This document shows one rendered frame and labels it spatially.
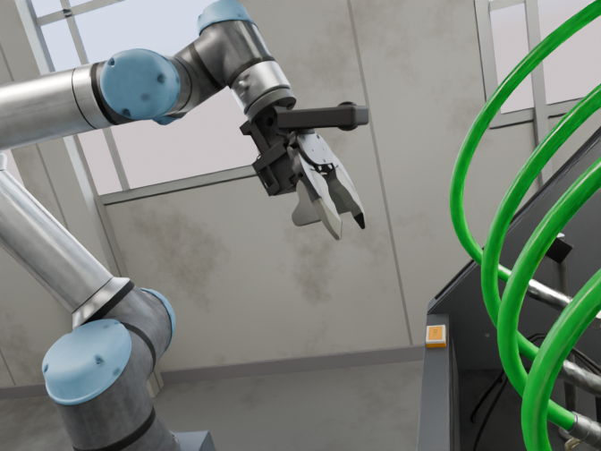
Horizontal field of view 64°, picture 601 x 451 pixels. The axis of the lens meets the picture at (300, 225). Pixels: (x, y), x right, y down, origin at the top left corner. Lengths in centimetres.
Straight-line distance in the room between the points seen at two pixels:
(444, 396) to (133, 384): 43
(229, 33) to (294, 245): 174
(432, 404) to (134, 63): 56
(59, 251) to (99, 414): 26
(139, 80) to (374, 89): 168
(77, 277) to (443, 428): 57
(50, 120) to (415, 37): 173
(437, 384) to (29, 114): 63
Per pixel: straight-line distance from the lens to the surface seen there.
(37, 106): 64
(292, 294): 245
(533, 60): 51
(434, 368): 78
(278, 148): 64
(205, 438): 86
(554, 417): 44
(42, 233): 84
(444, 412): 70
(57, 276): 84
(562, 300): 57
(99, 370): 70
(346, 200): 66
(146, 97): 56
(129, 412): 74
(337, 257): 234
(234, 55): 68
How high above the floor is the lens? 139
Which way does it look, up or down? 15 degrees down
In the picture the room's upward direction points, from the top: 13 degrees counter-clockwise
